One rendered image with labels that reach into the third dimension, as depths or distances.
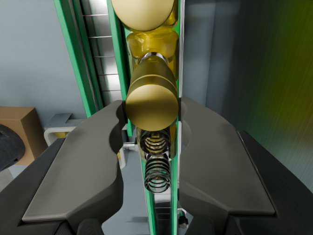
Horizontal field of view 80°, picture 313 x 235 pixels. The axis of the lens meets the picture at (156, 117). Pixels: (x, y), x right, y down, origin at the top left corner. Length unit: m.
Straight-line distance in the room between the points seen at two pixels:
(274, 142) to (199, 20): 0.39
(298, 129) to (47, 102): 0.64
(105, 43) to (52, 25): 0.21
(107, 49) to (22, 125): 0.37
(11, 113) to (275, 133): 0.67
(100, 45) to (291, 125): 0.35
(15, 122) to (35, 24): 0.28
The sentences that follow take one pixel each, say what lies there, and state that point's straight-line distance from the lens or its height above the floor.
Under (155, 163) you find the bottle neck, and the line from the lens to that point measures 0.22.
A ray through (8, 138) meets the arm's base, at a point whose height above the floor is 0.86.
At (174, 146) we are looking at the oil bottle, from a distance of 0.25.
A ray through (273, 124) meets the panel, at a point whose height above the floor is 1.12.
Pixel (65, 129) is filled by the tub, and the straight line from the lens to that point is 0.60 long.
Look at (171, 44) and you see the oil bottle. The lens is 0.19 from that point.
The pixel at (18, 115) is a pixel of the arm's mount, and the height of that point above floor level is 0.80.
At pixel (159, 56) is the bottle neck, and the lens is 0.18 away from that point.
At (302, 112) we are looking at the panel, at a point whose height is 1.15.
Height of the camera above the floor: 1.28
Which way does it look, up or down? 58 degrees down
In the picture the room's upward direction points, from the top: 180 degrees clockwise
